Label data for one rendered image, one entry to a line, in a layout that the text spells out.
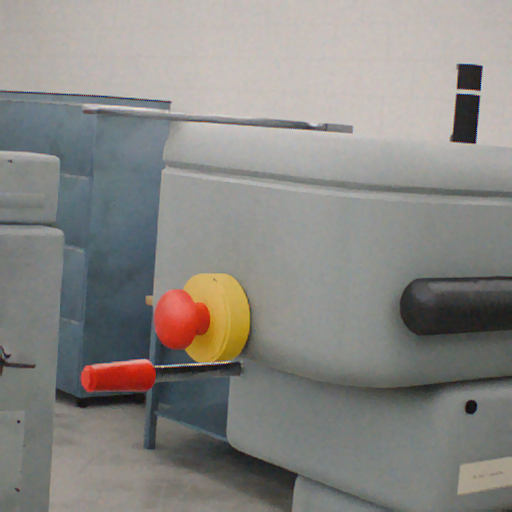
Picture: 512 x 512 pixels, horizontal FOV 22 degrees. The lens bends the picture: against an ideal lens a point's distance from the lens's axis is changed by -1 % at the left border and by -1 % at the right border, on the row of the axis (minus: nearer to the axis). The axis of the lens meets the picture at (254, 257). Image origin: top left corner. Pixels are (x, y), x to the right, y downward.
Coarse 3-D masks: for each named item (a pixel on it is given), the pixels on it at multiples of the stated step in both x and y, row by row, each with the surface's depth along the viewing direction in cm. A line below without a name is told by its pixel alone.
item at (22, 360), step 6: (6, 348) 167; (6, 354) 166; (12, 354) 169; (18, 354) 170; (24, 354) 171; (30, 354) 172; (6, 360) 167; (12, 360) 168; (18, 360) 169; (24, 360) 170; (30, 360) 171; (6, 366) 167; (12, 366) 168; (18, 366) 169; (24, 366) 169; (30, 366) 170
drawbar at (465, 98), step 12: (468, 72) 99; (480, 72) 99; (456, 84) 100; (468, 84) 99; (480, 84) 100; (456, 96) 100; (468, 96) 99; (456, 108) 100; (468, 108) 99; (456, 120) 100; (468, 120) 99; (456, 132) 100; (468, 132) 100
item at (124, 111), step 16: (96, 112) 91; (112, 112) 92; (128, 112) 93; (144, 112) 94; (160, 112) 95; (176, 112) 96; (192, 112) 97; (288, 128) 103; (304, 128) 104; (320, 128) 104; (336, 128) 105; (352, 128) 106
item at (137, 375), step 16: (96, 368) 94; (112, 368) 94; (128, 368) 95; (144, 368) 96; (160, 368) 97; (176, 368) 98; (192, 368) 99; (208, 368) 100; (224, 368) 101; (240, 368) 102; (96, 384) 93; (112, 384) 94; (128, 384) 95; (144, 384) 96
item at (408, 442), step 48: (240, 384) 102; (288, 384) 98; (336, 384) 94; (432, 384) 87; (480, 384) 88; (240, 432) 102; (288, 432) 98; (336, 432) 94; (384, 432) 90; (432, 432) 86; (480, 432) 88; (336, 480) 94; (384, 480) 90; (432, 480) 86; (480, 480) 88
